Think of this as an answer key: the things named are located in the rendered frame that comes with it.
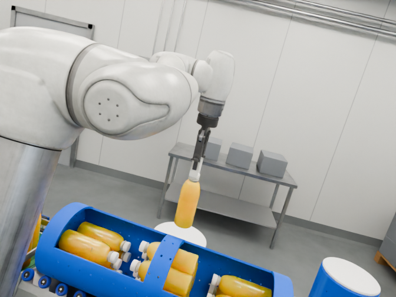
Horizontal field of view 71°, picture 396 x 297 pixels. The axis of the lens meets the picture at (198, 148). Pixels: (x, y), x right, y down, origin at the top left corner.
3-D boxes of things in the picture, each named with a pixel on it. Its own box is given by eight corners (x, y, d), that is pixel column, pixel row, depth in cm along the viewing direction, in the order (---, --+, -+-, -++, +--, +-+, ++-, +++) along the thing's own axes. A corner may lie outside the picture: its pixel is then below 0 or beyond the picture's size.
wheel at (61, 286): (69, 284, 102) (71, 284, 104) (58, 280, 103) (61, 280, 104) (62, 297, 100) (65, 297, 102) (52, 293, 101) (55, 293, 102)
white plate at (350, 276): (320, 273, 139) (319, 275, 139) (383, 304, 127) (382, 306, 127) (325, 250, 163) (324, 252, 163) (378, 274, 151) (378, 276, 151)
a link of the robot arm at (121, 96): (200, 64, 46) (128, 46, 49) (157, 64, 30) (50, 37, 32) (185, 137, 51) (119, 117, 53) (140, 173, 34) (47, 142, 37)
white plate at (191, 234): (214, 254, 133) (213, 256, 133) (197, 223, 158) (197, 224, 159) (157, 253, 124) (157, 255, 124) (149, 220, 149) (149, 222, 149)
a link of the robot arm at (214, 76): (230, 101, 99) (195, 91, 102) (241, 56, 95) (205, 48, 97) (225, 103, 89) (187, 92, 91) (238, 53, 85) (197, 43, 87)
